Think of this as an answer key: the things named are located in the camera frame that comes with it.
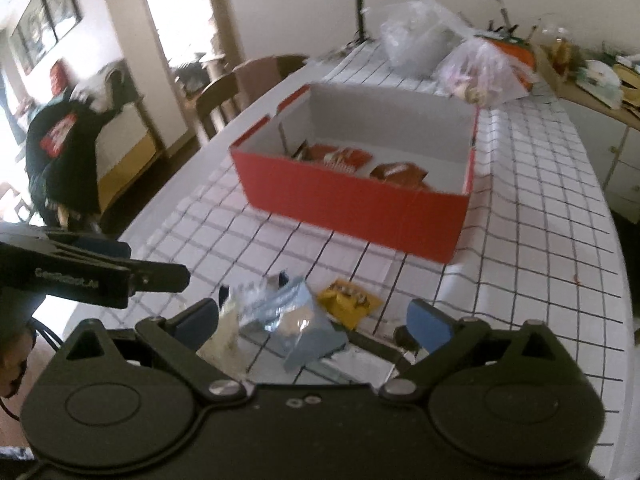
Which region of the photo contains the brown red chip bag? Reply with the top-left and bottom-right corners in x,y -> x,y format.
370,162 -> 428,188

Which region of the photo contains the white sideboard cabinet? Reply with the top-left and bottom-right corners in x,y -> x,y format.
534,46 -> 639,224

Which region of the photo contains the tissue box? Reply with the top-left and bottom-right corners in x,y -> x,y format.
575,58 -> 623,110

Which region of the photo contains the framed wall picture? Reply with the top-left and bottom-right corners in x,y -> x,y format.
9,0 -> 82,75

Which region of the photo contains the silver black foil pack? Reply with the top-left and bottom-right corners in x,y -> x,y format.
321,332 -> 422,386

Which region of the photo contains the red cardboard box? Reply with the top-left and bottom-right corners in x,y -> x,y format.
230,82 -> 480,264

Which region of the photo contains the red snack bag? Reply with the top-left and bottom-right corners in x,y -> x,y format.
292,142 -> 373,174

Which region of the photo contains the yellow small snack pack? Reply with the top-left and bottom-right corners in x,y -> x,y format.
317,280 -> 383,330

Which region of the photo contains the light blue snack pack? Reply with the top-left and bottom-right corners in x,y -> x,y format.
231,273 -> 348,373

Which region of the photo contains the left wooden chair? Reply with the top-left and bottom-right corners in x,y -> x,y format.
194,54 -> 309,140

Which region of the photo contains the black backpack on chair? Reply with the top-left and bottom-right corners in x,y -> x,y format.
25,65 -> 137,232

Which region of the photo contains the clear plastic bag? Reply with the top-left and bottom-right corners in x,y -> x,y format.
380,0 -> 476,78

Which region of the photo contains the cream snack bag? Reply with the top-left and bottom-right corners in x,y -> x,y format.
198,285 -> 247,379

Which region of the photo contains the pink snack plastic bag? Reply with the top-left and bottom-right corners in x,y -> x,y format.
434,37 -> 536,108

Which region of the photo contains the amber glass bottle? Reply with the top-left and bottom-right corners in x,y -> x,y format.
550,28 -> 573,77

